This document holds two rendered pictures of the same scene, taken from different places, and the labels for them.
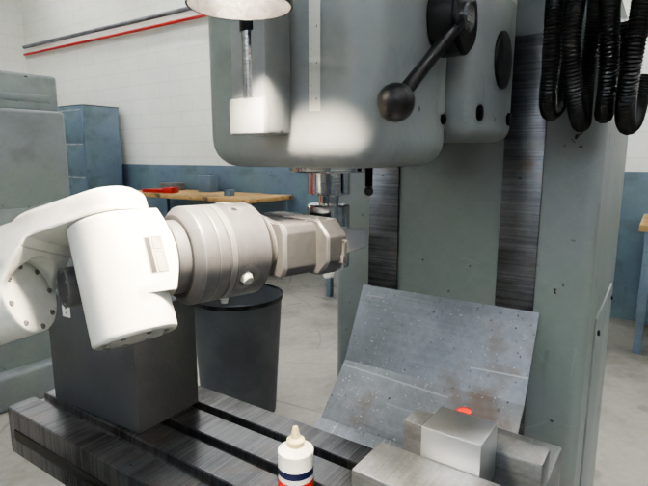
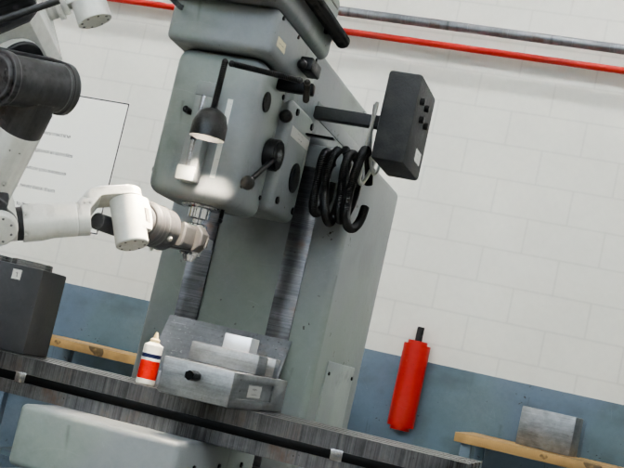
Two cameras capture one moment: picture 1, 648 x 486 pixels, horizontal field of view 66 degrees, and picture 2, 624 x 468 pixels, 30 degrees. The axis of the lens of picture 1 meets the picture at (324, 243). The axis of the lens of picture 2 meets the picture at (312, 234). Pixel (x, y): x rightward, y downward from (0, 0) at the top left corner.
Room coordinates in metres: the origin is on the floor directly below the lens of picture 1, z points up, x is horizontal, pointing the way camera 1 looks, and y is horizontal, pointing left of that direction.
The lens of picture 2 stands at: (-1.89, 0.52, 1.02)
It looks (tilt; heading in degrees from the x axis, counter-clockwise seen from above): 6 degrees up; 342
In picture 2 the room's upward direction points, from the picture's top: 13 degrees clockwise
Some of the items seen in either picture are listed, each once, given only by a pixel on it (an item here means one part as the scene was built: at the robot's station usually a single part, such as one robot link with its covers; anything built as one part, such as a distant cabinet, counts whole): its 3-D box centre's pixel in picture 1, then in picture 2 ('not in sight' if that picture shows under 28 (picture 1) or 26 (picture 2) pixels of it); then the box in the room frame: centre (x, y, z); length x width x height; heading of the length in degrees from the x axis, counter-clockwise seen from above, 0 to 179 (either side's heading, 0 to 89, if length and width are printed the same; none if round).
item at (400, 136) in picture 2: not in sight; (406, 127); (0.62, -0.45, 1.62); 0.20 x 0.09 x 0.21; 146
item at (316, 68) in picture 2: not in sight; (305, 66); (0.53, -0.15, 1.66); 0.12 x 0.04 x 0.04; 146
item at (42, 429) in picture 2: not in sight; (142, 451); (0.55, -0.01, 0.78); 0.50 x 0.35 x 0.12; 146
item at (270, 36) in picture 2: not in sight; (246, 48); (0.59, -0.03, 1.68); 0.34 x 0.24 x 0.10; 146
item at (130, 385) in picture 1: (121, 343); (2, 301); (0.79, 0.33, 1.02); 0.22 x 0.12 x 0.20; 58
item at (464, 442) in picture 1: (458, 451); (239, 350); (0.47, -0.14, 1.03); 0.06 x 0.05 x 0.06; 55
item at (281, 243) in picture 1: (260, 248); (168, 232); (0.49, 0.06, 1.23); 0.13 x 0.12 x 0.10; 42
